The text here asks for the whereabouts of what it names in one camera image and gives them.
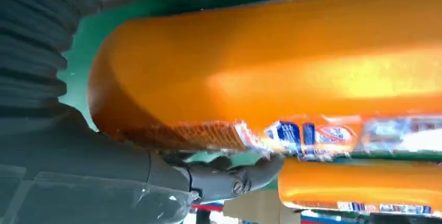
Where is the brown cardboard box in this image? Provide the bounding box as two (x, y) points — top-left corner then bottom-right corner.
(223, 189), (302, 224)

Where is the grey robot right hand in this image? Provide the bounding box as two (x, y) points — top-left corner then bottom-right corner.
(0, 105), (286, 224)

